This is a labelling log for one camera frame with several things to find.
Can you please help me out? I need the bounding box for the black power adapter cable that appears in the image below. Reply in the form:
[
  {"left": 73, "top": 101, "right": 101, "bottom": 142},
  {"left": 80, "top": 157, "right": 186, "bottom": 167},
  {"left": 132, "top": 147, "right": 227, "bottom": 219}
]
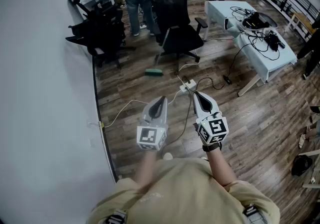
[{"left": 193, "top": 42, "right": 253, "bottom": 91}]

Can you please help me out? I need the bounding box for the thin grey rod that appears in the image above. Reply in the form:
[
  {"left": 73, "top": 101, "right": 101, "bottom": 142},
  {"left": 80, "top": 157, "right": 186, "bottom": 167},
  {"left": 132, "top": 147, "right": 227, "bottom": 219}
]
[{"left": 144, "top": 27, "right": 172, "bottom": 77}]

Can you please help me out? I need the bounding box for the black oval tray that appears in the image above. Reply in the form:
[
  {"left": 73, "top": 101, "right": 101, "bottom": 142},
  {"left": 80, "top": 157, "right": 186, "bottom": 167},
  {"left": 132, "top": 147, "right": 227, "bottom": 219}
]
[{"left": 238, "top": 12, "right": 278, "bottom": 32}]

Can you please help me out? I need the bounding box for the person's right forearm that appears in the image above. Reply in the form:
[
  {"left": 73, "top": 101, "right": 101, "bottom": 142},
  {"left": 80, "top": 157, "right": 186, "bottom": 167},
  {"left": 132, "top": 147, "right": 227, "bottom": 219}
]
[{"left": 206, "top": 149, "right": 239, "bottom": 189}]

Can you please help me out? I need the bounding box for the black mesh office chair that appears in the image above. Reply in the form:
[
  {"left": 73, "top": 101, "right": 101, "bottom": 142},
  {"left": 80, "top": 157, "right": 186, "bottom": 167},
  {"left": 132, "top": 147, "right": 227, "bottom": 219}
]
[{"left": 149, "top": 0, "right": 209, "bottom": 68}]

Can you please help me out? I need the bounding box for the white cable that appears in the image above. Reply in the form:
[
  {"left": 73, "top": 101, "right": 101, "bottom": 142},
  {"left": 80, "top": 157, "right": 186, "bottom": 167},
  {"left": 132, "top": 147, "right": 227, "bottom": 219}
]
[{"left": 87, "top": 89, "right": 181, "bottom": 128}]

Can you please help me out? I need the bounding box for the beige shirt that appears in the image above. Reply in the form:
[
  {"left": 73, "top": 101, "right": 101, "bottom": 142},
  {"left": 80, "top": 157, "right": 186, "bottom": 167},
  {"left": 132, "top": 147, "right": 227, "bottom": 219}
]
[{"left": 86, "top": 157, "right": 281, "bottom": 224}]

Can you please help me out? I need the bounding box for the table with light blue cloth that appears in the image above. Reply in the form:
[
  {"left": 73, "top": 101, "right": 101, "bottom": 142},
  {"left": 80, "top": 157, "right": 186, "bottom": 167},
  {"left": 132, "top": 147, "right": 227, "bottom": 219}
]
[{"left": 204, "top": 1, "right": 298, "bottom": 97}]

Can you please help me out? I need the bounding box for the person's left forearm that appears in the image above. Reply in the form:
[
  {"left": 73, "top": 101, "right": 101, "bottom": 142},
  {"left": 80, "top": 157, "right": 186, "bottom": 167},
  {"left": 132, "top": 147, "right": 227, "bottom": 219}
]
[{"left": 134, "top": 149, "right": 159, "bottom": 186}]

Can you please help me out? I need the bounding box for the wooden side table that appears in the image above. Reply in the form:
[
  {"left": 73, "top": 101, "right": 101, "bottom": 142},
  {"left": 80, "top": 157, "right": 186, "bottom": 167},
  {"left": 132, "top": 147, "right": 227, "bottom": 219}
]
[{"left": 286, "top": 11, "right": 318, "bottom": 41}]

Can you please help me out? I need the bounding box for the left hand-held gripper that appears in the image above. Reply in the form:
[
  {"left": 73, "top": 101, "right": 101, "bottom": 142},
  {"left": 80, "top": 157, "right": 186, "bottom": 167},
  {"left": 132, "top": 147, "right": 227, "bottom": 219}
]
[{"left": 136, "top": 96, "right": 169, "bottom": 152}]

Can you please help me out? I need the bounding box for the black wristwatch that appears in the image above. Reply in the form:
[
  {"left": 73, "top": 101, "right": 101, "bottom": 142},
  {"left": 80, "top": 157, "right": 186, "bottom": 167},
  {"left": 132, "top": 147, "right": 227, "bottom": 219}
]
[{"left": 201, "top": 142, "right": 223, "bottom": 153}]

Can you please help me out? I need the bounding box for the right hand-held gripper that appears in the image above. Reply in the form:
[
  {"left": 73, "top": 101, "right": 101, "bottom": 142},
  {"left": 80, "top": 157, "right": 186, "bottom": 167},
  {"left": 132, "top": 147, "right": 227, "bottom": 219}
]
[{"left": 192, "top": 91, "right": 230, "bottom": 145}]

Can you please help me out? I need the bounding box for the black bag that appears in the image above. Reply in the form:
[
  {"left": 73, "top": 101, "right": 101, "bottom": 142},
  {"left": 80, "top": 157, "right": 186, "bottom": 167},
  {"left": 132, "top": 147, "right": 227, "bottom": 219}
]
[{"left": 291, "top": 154, "right": 314, "bottom": 177}]

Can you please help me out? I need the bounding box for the white power strip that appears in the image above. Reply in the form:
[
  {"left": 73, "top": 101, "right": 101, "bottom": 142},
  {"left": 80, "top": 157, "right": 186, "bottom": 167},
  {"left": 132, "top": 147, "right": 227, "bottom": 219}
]
[{"left": 179, "top": 80, "right": 197, "bottom": 93}]

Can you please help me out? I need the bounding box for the grey harness strap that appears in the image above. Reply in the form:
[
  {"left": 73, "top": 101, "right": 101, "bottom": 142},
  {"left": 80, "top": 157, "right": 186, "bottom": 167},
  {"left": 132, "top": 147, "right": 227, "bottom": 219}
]
[
  {"left": 104, "top": 207, "right": 128, "bottom": 224},
  {"left": 242, "top": 204, "right": 267, "bottom": 224}
]

